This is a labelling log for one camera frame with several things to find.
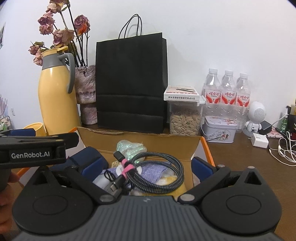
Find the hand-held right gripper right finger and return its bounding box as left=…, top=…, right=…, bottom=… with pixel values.
left=178, top=157, right=271, bottom=205

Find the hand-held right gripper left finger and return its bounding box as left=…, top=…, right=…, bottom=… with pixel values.
left=25, top=158, right=116, bottom=205

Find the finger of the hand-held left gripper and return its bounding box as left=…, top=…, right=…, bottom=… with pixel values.
left=0, top=128, right=36, bottom=139
left=0, top=132, right=79, bottom=149

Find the dark blue cloth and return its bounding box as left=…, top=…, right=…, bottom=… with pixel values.
left=67, top=147, right=109, bottom=168

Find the translucent plastic container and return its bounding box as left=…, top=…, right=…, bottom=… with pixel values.
left=92, top=173, right=112, bottom=191

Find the thin black cable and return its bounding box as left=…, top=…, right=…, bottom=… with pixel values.
left=104, top=170, right=117, bottom=181

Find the yellow and white plush sheep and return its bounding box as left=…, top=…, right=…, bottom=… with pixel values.
left=136, top=171, right=186, bottom=197

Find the braided grey cable coil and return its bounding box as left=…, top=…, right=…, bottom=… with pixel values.
left=111, top=151, right=184, bottom=193

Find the iridescent plastic bag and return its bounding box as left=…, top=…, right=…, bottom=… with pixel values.
left=116, top=140, right=147, bottom=163

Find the orange cardboard box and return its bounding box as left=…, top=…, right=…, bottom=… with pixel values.
left=17, top=126, right=217, bottom=197

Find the person's left hand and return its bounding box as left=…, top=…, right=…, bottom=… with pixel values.
left=0, top=173, right=20, bottom=235

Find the yellow mug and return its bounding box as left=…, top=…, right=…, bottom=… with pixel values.
left=23, top=122, right=47, bottom=137

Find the yellow thermos jug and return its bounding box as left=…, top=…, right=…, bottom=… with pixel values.
left=38, top=46, right=81, bottom=136

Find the pale printed tin box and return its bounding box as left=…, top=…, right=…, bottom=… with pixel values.
left=200, top=115, right=238, bottom=142

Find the pink mottled vase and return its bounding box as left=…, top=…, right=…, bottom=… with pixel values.
left=74, top=65, right=97, bottom=125

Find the clear container of seeds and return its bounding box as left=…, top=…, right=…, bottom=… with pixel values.
left=168, top=96, right=206, bottom=135

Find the white charger block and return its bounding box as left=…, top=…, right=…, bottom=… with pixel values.
left=252, top=133, right=269, bottom=149

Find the black power adapter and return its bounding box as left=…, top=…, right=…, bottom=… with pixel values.
left=260, top=120, right=273, bottom=135

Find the white robot-shaped speaker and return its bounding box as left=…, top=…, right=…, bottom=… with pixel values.
left=245, top=101, right=266, bottom=133

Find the flat white box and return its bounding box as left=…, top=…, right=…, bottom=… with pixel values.
left=164, top=86, right=201, bottom=102

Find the black paper bag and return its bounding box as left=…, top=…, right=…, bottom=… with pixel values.
left=95, top=14, right=169, bottom=134

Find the pink phone case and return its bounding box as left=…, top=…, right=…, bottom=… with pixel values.
left=268, top=127, right=282, bottom=139

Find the small green bottle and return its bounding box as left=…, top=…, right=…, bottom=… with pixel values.
left=281, top=112, right=289, bottom=132

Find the dried rose bouquet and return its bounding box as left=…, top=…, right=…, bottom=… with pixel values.
left=28, top=0, right=91, bottom=68

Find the wire storage rack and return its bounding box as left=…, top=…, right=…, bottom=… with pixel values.
left=0, top=115, right=15, bottom=131

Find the tangle of white cables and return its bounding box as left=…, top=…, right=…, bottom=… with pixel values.
left=269, top=131, right=296, bottom=166

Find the wall picture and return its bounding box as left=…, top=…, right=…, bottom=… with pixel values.
left=0, top=22, right=6, bottom=49

